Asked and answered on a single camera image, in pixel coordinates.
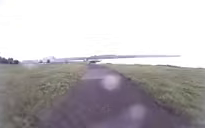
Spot distant trees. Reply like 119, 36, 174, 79
0, 52, 20, 65

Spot pale water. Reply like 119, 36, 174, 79
99, 57, 205, 70

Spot grass verge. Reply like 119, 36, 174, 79
0, 63, 89, 128
104, 63, 205, 128

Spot dark asphalt path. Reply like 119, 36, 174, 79
36, 63, 191, 128

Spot long distant bridge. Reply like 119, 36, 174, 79
21, 54, 182, 65

